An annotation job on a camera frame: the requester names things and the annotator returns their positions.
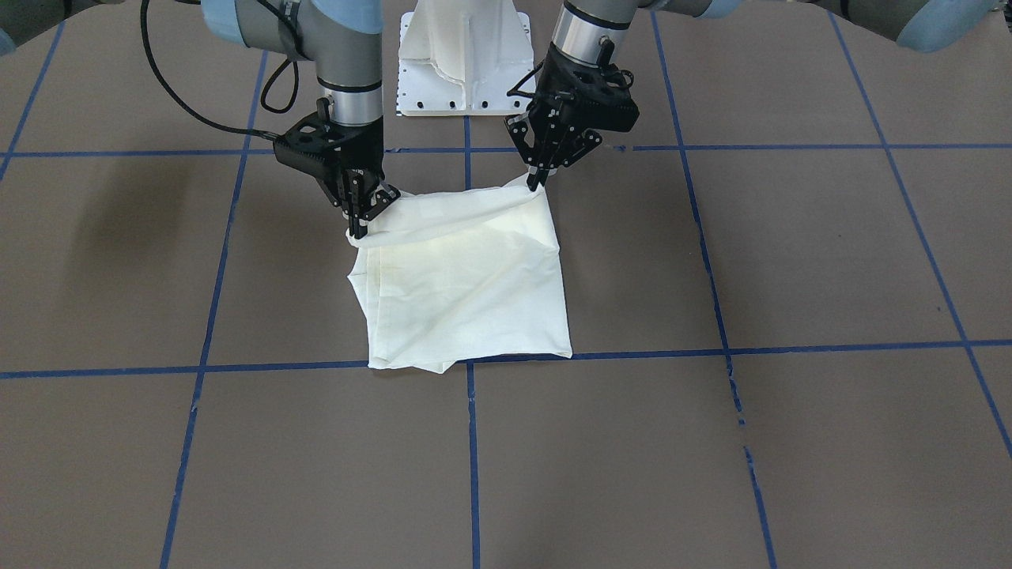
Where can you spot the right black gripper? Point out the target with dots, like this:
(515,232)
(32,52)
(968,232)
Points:
(361,152)

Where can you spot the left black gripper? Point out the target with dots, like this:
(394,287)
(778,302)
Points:
(553,136)

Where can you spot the cream long-sleeve cat shirt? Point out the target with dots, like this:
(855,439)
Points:
(451,276)

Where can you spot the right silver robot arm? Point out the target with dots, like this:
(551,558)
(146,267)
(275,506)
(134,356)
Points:
(342,39)

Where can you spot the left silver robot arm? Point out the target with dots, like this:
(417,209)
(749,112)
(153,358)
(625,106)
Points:
(593,31)

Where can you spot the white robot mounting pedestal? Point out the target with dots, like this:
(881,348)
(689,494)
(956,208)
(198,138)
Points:
(462,58)

